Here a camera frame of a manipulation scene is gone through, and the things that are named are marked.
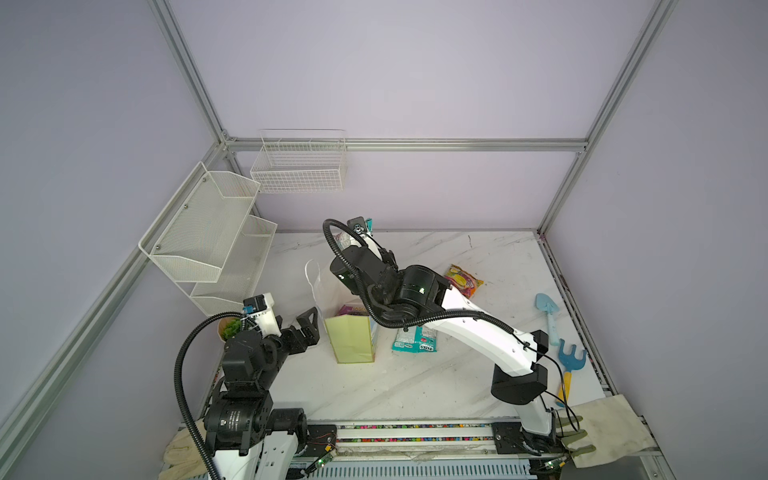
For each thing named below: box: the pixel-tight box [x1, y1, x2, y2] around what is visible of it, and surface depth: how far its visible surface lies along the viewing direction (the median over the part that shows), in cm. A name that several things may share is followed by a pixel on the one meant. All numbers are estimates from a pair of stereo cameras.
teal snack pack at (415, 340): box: [391, 326, 437, 353], surface depth 90 cm
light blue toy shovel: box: [535, 293, 560, 346], surface depth 98 cm
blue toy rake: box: [555, 339, 587, 407], surface depth 88 cm
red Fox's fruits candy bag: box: [444, 265, 484, 299], surface depth 103 cm
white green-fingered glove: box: [556, 394, 657, 469], surface depth 76 cm
